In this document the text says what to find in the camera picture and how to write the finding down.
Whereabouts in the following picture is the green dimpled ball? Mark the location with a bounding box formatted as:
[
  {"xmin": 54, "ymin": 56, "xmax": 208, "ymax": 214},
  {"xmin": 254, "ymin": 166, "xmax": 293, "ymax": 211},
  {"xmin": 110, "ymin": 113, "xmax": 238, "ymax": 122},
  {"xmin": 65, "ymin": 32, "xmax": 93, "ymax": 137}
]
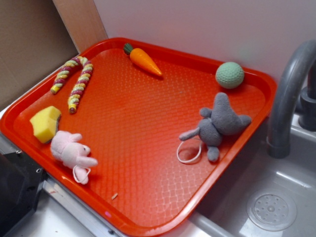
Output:
[{"xmin": 215, "ymin": 62, "xmax": 244, "ymax": 89}]

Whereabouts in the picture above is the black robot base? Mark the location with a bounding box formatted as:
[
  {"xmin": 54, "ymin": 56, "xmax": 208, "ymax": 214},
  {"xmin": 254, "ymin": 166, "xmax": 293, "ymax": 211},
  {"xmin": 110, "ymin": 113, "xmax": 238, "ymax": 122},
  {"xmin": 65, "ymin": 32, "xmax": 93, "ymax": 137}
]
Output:
[{"xmin": 0, "ymin": 151, "xmax": 46, "ymax": 237}]

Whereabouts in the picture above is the grey toy sink basin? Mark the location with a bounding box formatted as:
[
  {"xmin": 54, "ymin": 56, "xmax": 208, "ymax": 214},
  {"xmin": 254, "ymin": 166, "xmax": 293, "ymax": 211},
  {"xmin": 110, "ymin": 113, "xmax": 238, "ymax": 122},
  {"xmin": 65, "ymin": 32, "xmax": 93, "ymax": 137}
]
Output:
[{"xmin": 190, "ymin": 112, "xmax": 316, "ymax": 237}]

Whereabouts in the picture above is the grey plush elephant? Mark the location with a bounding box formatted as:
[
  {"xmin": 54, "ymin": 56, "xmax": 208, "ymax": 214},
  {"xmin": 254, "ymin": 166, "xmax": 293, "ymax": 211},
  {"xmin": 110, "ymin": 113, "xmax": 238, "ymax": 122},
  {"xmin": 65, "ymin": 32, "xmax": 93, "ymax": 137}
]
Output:
[{"xmin": 179, "ymin": 92, "xmax": 252, "ymax": 162}]

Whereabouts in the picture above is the yellow sponge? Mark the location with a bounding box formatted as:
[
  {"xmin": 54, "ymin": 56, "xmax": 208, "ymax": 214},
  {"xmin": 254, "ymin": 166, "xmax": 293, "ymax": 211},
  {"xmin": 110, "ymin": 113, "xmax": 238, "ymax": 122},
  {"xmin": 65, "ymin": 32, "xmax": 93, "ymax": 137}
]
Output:
[{"xmin": 30, "ymin": 106, "xmax": 61, "ymax": 144}]

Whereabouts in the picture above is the orange toy carrot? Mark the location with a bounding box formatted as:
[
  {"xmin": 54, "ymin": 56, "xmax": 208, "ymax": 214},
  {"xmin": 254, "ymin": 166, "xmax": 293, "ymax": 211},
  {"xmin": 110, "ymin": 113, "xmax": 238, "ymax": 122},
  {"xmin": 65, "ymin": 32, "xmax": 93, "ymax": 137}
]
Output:
[{"xmin": 123, "ymin": 43, "xmax": 162, "ymax": 77}]

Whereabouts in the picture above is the pink plush bunny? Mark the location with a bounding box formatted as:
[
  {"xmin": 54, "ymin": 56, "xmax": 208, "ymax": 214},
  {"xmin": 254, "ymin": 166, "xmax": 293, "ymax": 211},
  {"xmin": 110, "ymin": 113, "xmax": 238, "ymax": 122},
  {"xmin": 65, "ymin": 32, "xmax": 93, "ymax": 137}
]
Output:
[{"xmin": 50, "ymin": 131, "xmax": 98, "ymax": 185}]

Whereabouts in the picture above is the orange plastic tray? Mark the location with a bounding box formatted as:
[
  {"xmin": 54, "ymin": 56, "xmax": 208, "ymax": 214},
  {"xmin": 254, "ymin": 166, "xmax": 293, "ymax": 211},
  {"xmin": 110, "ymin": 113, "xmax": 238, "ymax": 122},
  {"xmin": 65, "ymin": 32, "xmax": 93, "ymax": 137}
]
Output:
[{"xmin": 0, "ymin": 38, "xmax": 277, "ymax": 237}]

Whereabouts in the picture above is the striped rope candy cane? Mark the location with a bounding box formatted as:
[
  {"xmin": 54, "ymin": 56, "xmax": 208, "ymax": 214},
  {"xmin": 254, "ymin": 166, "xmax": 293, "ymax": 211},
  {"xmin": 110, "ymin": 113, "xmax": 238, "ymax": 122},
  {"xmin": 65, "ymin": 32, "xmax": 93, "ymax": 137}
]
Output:
[{"xmin": 50, "ymin": 56, "xmax": 93, "ymax": 114}]

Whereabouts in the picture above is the grey toy faucet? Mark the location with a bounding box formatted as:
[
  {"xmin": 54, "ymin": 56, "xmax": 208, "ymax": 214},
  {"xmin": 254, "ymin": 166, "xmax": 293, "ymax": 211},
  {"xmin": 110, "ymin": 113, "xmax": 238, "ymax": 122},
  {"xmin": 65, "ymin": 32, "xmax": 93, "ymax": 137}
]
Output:
[{"xmin": 267, "ymin": 39, "xmax": 316, "ymax": 158}]

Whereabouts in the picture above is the brown cardboard panel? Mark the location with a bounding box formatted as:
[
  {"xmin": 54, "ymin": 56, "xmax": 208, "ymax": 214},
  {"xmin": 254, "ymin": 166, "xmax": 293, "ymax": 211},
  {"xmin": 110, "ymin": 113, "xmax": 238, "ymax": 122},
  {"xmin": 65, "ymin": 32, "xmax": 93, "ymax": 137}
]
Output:
[{"xmin": 0, "ymin": 0, "xmax": 108, "ymax": 109}]

